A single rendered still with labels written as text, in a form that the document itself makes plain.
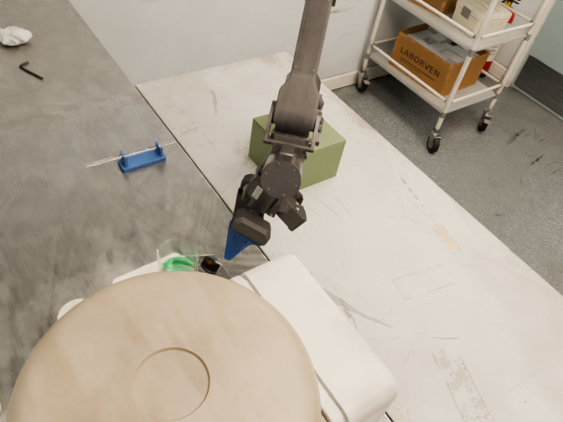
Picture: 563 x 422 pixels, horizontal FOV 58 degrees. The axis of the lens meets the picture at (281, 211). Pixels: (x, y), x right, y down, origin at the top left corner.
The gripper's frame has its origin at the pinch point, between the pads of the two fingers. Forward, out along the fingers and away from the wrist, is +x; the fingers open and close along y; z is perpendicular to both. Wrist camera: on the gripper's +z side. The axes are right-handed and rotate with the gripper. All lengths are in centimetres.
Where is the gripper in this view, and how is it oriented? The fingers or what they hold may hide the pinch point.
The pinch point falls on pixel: (240, 229)
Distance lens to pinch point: 86.0
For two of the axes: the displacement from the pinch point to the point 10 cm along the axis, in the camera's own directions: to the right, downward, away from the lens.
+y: 0.2, -4.3, 9.0
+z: 8.6, 4.8, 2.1
